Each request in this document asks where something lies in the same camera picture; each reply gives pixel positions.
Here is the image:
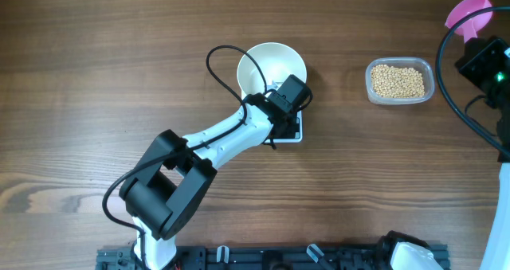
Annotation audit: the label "pink plastic scoop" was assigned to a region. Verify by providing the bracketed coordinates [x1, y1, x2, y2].
[444, 0, 494, 44]

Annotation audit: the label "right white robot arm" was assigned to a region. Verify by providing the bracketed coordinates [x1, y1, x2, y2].
[455, 36, 509, 270]

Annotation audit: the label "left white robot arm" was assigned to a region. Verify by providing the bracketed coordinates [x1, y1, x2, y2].
[120, 75, 312, 269]

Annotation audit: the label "white digital kitchen scale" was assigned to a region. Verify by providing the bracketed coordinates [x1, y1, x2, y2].
[242, 89, 303, 145]

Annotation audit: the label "clear plastic container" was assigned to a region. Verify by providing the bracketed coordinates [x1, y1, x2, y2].
[365, 57, 435, 105]

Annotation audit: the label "soybeans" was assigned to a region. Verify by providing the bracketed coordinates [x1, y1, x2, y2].
[371, 65, 425, 99]

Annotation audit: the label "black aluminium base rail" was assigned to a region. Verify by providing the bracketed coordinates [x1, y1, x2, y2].
[96, 245, 376, 270]

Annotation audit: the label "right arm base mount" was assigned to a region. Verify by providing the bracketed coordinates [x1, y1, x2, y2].
[374, 231, 451, 270]

